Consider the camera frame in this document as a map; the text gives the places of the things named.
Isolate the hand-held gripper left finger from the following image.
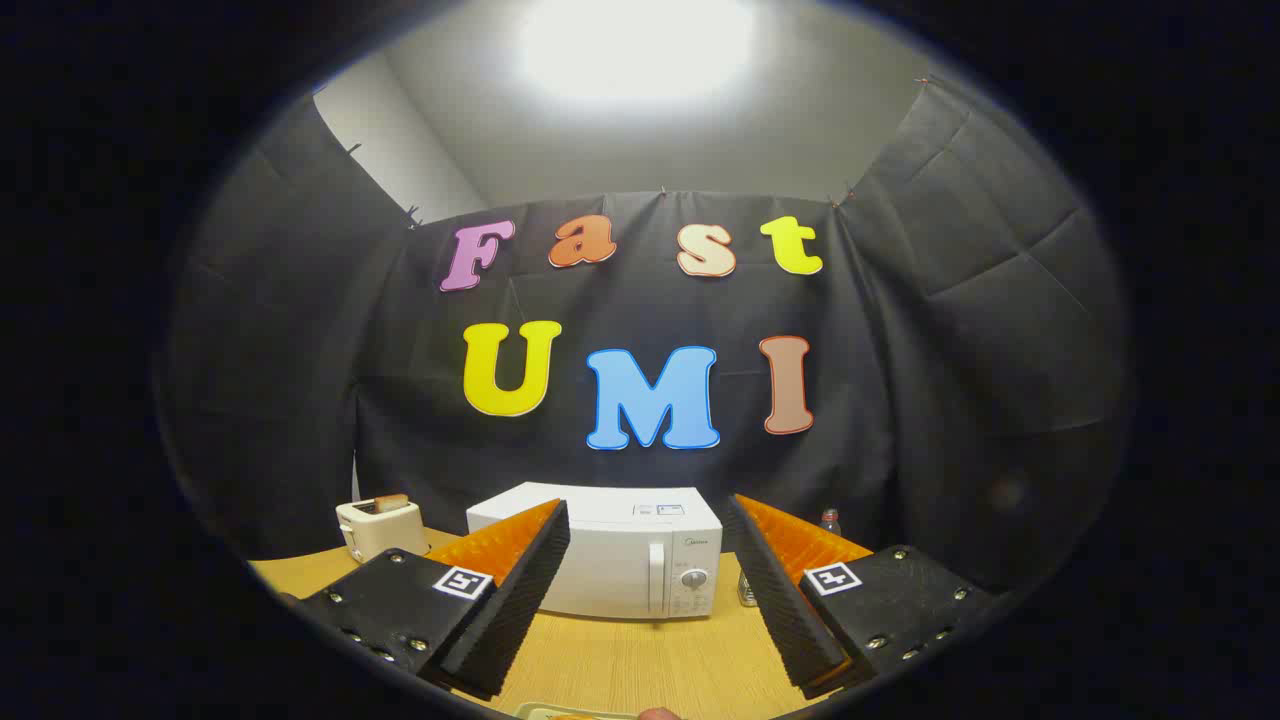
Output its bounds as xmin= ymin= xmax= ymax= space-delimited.
xmin=298 ymin=498 xmax=572 ymax=699

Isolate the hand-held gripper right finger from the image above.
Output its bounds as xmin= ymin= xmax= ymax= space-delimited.
xmin=722 ymin=493 xmax=998 ymax=700

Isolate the white microwave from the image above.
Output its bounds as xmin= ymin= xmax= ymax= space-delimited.
xmin=466 ymin=482 xmax=724 ymax=620

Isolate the white plate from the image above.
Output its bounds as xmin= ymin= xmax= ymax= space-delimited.
xmin=513 ymin=702 xmax=646 ymax=720

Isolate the cream toaster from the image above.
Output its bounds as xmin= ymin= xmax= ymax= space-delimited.
xmin=335 ymin=497 xmax=431 ymax=563

